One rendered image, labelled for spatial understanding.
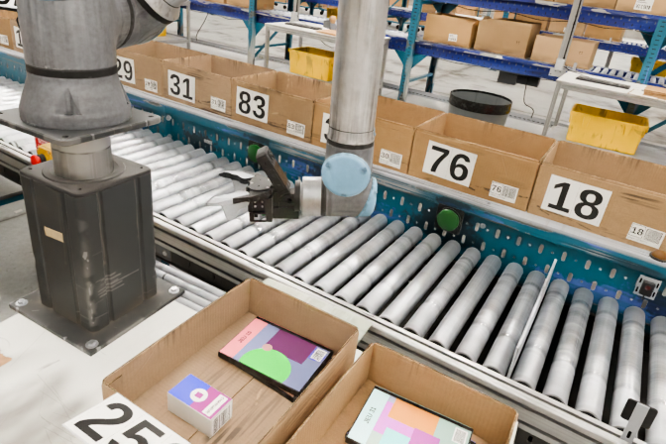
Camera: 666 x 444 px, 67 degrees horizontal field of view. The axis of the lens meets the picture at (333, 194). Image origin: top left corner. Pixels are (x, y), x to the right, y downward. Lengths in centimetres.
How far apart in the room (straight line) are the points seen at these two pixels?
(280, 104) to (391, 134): 46
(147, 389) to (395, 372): 46
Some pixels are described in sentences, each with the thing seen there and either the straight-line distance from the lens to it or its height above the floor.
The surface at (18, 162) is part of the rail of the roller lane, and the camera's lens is 218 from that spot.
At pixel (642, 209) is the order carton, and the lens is 157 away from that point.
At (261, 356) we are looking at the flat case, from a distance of 105.
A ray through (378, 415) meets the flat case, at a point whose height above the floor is 79.
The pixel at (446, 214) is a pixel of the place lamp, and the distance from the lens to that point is 160.
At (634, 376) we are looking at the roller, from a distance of 135.
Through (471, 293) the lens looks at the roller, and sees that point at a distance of 140.
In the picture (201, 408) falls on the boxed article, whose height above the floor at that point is 80.
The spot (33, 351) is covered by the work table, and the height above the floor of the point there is 75.
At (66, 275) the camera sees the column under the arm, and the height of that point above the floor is 88.
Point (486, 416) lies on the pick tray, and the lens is 100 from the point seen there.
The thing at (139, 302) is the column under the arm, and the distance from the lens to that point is 123.
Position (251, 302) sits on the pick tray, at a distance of 117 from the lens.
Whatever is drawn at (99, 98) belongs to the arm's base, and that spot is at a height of 124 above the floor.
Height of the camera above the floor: 150
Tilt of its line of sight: 25 degrees down
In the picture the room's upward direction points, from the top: 7 degrees clockwise
